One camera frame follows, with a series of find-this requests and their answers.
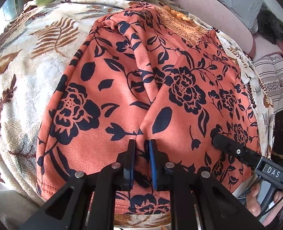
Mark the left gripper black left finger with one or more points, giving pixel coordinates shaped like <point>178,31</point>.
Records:
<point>127,161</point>

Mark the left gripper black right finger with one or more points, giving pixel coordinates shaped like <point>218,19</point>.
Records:
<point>160,179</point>

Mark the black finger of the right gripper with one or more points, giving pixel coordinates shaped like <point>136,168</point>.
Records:
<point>237,150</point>

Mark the orange floral garment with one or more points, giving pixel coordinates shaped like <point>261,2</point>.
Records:
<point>144,74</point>

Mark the right hand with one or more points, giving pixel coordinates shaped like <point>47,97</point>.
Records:
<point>254,207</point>

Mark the striped pillow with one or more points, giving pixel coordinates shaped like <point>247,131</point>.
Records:
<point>270,70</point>

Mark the black fuzzy cushion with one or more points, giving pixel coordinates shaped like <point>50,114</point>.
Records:
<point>270,27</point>

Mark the cream leaf-print blanket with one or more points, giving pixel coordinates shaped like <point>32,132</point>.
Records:
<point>41,44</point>

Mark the pink mattress sheet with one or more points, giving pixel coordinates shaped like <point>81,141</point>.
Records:
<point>217,15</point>

